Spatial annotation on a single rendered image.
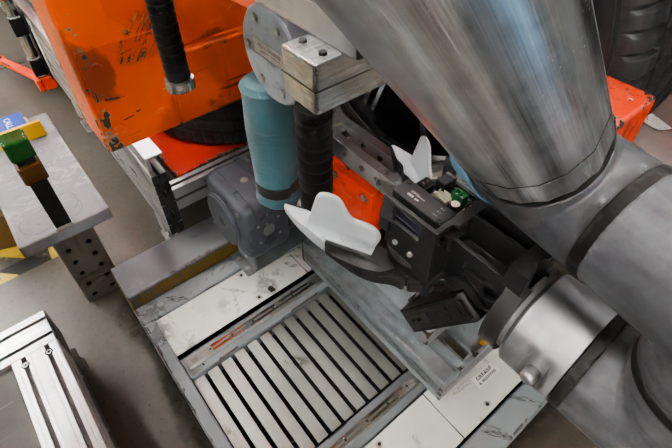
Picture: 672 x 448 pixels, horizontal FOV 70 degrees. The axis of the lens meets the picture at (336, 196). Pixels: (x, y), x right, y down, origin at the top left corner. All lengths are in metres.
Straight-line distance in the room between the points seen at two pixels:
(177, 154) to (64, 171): 0.36
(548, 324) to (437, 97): 0.20
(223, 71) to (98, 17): 0.27
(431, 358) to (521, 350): 0.80
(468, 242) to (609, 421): 0.13
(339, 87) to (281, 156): 0.42
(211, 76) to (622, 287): 0.94
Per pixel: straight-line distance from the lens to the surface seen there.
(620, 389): 0.33
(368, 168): 0.81
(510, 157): 0.20
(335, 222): 0.39
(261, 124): 0.79
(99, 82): 1.00
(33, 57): 2.31
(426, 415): 1.16
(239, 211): 1.05
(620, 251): 0.26
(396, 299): 1.11
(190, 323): 1.29
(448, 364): 1.13
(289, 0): 0.46
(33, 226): 1.10
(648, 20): 0.58
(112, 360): 1.40
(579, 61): 0.18
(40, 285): 1.63
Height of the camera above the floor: 1.14
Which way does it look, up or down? 45 degrees down
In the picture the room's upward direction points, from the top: straight up
